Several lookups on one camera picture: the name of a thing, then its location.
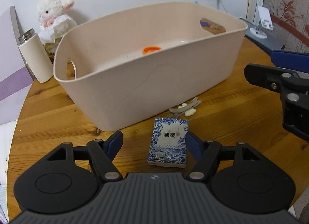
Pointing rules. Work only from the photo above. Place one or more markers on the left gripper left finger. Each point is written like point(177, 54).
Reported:
point(68, 177)

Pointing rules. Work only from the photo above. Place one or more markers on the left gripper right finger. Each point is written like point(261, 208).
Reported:
point(240, 177)

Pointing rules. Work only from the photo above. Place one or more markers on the blue white tissue pack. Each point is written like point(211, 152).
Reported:
point(167, 145)

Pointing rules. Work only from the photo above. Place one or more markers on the white phone stand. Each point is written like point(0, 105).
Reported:
point(265, 22)

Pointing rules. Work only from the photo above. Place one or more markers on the beige hair clip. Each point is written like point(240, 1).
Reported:
point(186, 109)

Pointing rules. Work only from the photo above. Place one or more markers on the purple headboard panel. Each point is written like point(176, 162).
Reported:
point(16, 79)

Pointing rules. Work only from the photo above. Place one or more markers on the beige plastic storage basket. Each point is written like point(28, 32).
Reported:
point(101, 66)

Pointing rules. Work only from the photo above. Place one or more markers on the gold tissue box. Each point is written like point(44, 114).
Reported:
point(51, 49)

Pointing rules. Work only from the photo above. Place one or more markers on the white thermos bottle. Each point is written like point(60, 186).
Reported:
point(35, 55)

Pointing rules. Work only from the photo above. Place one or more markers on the white plush lamb toy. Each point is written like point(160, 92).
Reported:
point(54, 19)

